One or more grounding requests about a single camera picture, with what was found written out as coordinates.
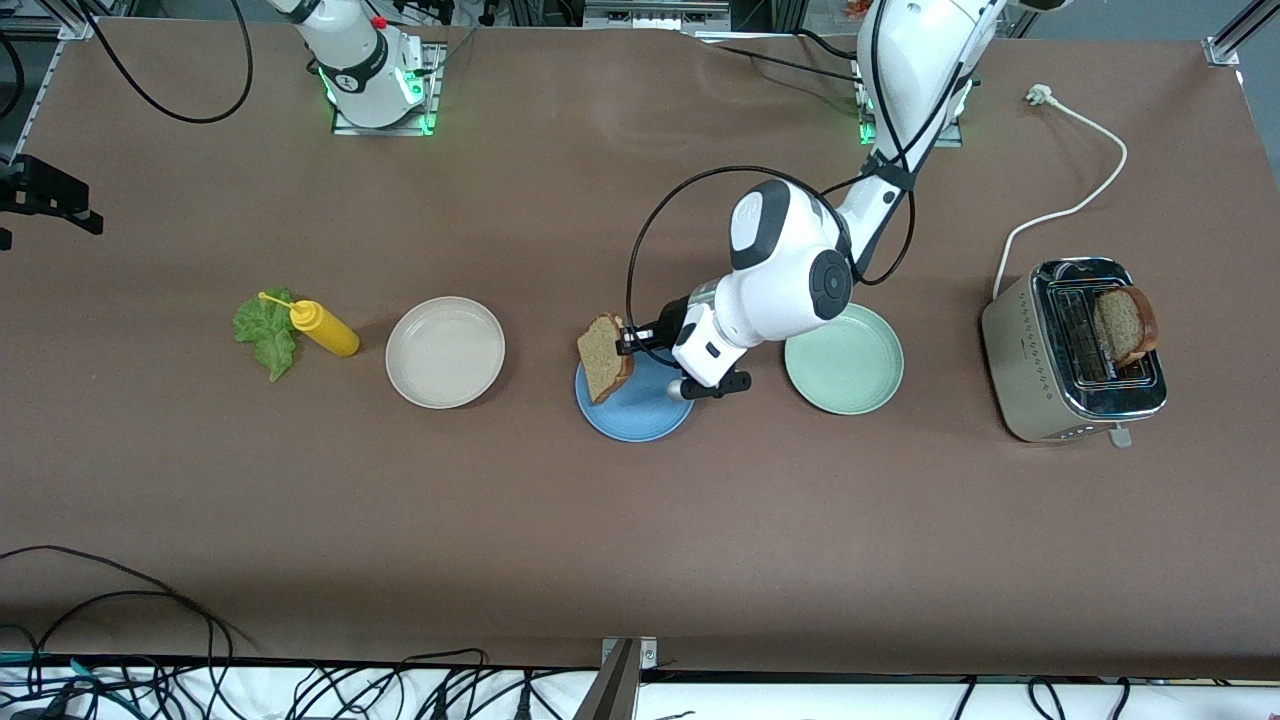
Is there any silver two-slot toaster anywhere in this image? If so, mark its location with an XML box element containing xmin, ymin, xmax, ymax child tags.
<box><xmin>980</xmin><ymin>257</ymin><xmax>1169</xmax><ymax>449</ymax></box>

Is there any blue round plate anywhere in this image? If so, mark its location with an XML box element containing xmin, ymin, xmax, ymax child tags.
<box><xmin>575</xmin><ymin>350</ymin><xmax>698</xmax><ymax>444</ymax></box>

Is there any green lettuce leaf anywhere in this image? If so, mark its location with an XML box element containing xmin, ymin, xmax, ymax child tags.
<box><xmin>232</xmin><ymin>288</ymin><xmax>301</xmax><ymax>383</ymax></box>

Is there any mint green round plate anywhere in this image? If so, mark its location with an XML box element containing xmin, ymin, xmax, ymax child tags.
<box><xmin>784</xmin><ymin>302</ymin><xmax>906</xmax><ymax>417</ymax></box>

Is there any grey power strip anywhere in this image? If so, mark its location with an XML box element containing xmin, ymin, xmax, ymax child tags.
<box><xmin>583</xmin><ymin>0</ymin><xmax>733</xmax><ymax>31</ymax></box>

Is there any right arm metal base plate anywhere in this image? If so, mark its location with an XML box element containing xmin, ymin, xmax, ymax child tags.
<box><xmin>330</xmin><ymin>40</ymin><xmax>446</xmax><ymax>138</ymax></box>

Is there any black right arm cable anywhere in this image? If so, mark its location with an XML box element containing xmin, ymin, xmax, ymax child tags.
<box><xmin>80</xmin><ymin>0</ymin><xmax>256</xmax><ymax>126</ymax></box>

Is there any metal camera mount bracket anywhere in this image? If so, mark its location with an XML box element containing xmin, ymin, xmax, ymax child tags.
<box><xmin>572</xmin><ymin>636</ymin><xmax>661</xmax><ymax>720</ymax></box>

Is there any aluminium corner bracket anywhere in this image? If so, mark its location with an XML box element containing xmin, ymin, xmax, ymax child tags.
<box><xmin>1203</xmin><ymin>0</ymin><xmax>1280</xmax><ymax>69</ymax></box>

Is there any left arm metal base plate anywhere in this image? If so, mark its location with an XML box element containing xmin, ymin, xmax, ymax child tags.
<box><xmin>855</xmin><ymin>52</ymin><xmax>966</xmax><ymax>149</ymax></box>

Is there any yellow squeeze bottle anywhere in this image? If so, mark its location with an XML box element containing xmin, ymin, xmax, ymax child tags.
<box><xmin>257</xmin><ymin>290</ymin><xmax>361</xmax><ymax>359</ymax></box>

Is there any brown toast bread slice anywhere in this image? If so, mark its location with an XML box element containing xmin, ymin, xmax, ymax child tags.
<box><xmin>577</xmin><ymin>313</ymin><xmax>637</xmax><ymax>406</ymax></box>
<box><xmin>1092</xmin><ymin>286</ymin><xmax>1159</xmax><ymax>368</ymax></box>

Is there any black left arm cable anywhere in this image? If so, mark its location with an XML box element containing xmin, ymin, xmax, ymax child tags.
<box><xmin>625</xmin><ymin>0</ymin><xmax>986</xmax><ymax>346</ymax></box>

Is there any black base cable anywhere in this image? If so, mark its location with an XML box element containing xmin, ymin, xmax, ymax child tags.
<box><xmin>700</xmin><ymin>28</ymin><xmax>871</xmax><ymax>86</ymax></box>

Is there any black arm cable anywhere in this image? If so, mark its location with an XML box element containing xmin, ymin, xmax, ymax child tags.
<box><xmin>80</xmin><ymin>0</ymin><xmax>256</xmax><ymax>126</ymax></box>
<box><xmin>625</xmin><ymin>0</ymin><xmax>986</xmax><ymax>346</ymax></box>

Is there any beige round plate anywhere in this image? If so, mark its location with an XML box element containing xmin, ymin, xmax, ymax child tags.
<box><xmin>385</xmin><ymin>296</ymin><xmax>507</xmax><ymax>411</ymax></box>

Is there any white toaster power cord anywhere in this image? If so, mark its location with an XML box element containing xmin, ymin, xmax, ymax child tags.
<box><xmin>992</xmin><ymin>84</ymin><xmax>1129</xmax><ymax>301</ymax></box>

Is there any aluminium frame extrusion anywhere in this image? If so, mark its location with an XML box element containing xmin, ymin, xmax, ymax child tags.
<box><xmin>0</xmin><ymin>0</ymin><xmax>96</xmax><ymax>169</ymax></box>

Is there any white cable tray board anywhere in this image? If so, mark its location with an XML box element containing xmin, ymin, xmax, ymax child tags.
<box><xmin>0</xmin><ymin>655</ymin><xmax>1280</xmax><ymax>720</ymax></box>

